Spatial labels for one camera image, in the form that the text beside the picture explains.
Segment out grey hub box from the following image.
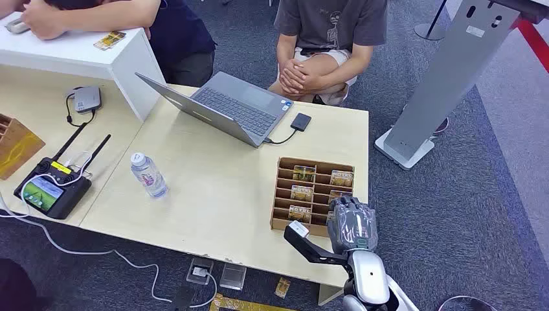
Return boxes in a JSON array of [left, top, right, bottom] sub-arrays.
[[73, 86, 102, 115]]

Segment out leaning person's hand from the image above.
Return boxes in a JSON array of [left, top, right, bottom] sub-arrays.
[[21, 0, 71, 41]]

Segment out black remote controller with screen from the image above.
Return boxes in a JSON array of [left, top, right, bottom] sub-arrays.
[[13, 122, 112, 220]]

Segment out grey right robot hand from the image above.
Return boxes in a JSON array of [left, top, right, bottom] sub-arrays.
[[327, 196, 379, 255]]

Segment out clear plastic water bottle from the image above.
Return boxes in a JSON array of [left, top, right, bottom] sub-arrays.
[[129, 152, 169, 200]]

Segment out floor socket box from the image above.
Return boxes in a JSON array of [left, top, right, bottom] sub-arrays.
[[185, 256, 215, 286]]

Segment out seated person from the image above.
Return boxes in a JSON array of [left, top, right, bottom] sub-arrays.
[[267, 0, 390, 108]]

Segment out yellow green hotel card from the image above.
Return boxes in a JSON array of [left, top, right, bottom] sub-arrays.
[[330, 170, 355, 189], [293, 165, 317, 183], [287, 204, 313, 224], [290, 185, 315, 203]]

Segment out thin grey cable loop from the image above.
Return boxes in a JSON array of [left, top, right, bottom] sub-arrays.
[[436, 295, 499, 311]]

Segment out white desk shelf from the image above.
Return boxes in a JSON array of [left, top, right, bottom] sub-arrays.
[[0, 11, 167, 122]]

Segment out metal floor plate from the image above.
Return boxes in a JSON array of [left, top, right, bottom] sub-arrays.
[[219, 262, 248, 292]]

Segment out white cable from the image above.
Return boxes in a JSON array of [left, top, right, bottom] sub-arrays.
[[0, 151, 218, 309]]

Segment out grey kiosk stand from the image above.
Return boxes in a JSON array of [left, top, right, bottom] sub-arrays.
[[374, 0, 522, 172]]

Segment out black drive cable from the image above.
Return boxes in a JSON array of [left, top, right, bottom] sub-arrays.
[[263, 128, 298, 146]]

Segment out person leaning on shelf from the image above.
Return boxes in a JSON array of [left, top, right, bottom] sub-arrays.
[[0, 0, 217, 89]]

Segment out black external drive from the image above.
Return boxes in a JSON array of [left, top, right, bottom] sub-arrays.
[[289, 112, 313, 133]]

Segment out wooden card holder box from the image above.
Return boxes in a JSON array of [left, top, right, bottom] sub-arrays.
[[269, 156, 355, 238]]

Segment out yellow card on floor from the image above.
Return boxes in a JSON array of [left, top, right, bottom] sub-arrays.
[[274, 277, 292, 299]]

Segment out black hub cable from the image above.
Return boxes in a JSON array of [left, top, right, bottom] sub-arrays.
[[65, 87, 96, 128]]

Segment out pale wrist camera, black bracket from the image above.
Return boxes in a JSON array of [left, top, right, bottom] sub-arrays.
[[283, 220, 349, 265]]

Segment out small grey device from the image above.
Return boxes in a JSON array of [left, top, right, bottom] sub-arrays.
[[5, 17, 31, 35]]

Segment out yellow patterned floor sheet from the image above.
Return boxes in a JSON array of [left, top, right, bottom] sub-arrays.
[[208, 294, 298, 311]]

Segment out seated person's clasped hands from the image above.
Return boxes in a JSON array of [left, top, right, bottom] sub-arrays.
[[278, 58, 319, 97]]

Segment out yellow card on shelf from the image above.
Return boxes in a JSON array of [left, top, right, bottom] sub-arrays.
[[93, 30, 128, 51]]

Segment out round base pole stand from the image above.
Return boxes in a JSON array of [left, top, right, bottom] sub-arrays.
[[414, 0, 449, 41]]

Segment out grey open laptop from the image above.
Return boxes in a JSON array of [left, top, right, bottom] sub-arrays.
[[134, 71, 295, 149]]

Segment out brown wooden organiser box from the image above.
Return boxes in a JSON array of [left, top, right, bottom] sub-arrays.
[[0, 113, 47, 181]]

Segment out shoe behind kiosk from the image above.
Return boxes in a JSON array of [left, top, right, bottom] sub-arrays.
[[432, 116, 451, 137]]

